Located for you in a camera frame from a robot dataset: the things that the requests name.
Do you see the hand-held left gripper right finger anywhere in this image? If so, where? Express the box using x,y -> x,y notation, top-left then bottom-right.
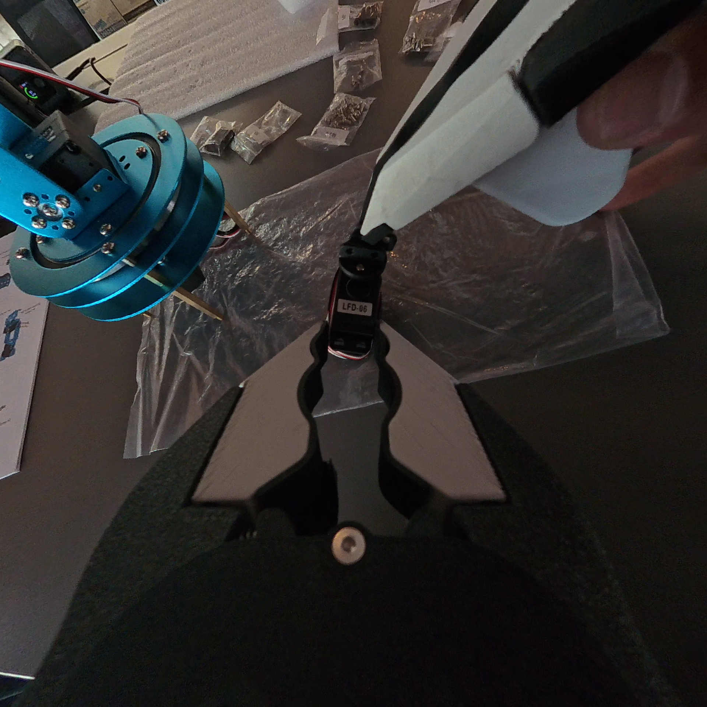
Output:
374,325 -> 506,503

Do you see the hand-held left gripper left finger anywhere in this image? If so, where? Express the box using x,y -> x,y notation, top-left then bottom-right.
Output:
191,325 -> 328,504

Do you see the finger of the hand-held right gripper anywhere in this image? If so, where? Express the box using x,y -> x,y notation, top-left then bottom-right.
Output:
358,0 -> 581,236

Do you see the small black servo motor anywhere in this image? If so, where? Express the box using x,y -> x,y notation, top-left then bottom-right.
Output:
326,243 -> 387,363

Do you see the person's right hand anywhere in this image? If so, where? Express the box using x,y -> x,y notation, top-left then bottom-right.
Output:
577,22 -> 707,215

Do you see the group of small screw bags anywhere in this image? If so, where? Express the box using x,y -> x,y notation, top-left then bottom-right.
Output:
189,0 -> 464,165

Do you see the large clear plastic bag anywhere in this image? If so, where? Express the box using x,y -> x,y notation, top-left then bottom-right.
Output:
124,148 -> 671,460

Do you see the white foam sheet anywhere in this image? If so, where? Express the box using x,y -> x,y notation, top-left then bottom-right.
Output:
109,0 -> 341,120

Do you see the printed instruction sheet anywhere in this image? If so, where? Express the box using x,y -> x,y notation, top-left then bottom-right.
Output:
0,238 -> 50,480

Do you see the black power supply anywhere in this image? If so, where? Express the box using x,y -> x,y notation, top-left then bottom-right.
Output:
0,46 -> 74,111

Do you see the red white servo cable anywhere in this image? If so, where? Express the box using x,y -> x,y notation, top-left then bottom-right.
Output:
0,60 -> 145,116

